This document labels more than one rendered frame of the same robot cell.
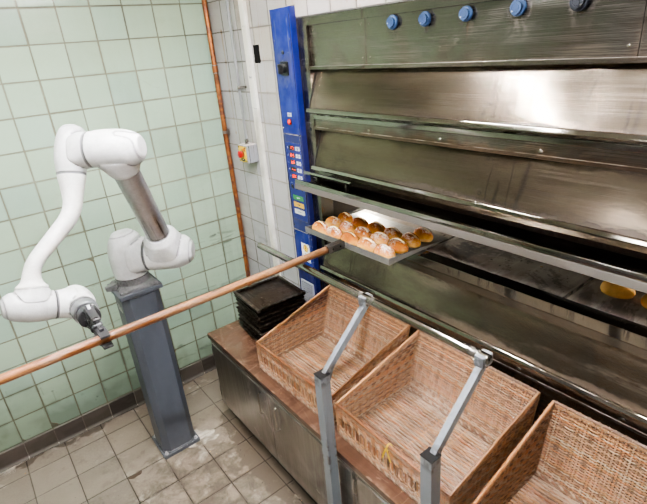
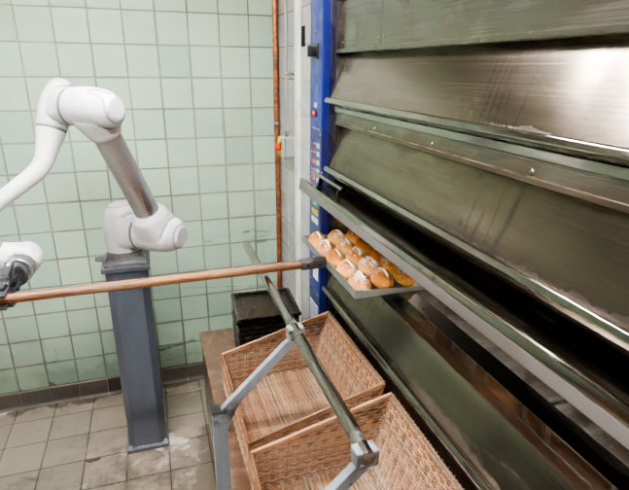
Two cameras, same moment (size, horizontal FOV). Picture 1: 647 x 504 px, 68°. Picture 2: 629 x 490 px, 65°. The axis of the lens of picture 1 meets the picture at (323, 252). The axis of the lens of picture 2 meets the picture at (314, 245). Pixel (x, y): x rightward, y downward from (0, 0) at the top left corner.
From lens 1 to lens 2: 0.68 m
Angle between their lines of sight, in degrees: 17
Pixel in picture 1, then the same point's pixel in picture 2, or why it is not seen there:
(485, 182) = (470, 209)
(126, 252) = (116, 224)
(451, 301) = (426, 367)
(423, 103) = (419, 94)
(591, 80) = (608, 63)
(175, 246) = (159, 227)
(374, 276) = (364, 312)
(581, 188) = (577, 236)
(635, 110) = not seen: outside the picture
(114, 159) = (84, 118)
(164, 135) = (208, 116)
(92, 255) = not seen: hidden behind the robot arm
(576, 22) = not seen: outside the picture
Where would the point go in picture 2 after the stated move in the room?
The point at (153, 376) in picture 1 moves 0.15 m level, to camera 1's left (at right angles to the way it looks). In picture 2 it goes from (126, 362) to (100, 356)
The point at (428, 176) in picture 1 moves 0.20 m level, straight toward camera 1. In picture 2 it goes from (417, 192) to (387, 209)
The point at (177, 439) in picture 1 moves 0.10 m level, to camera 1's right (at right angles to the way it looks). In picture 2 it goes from (144, 437) to (161, 441)
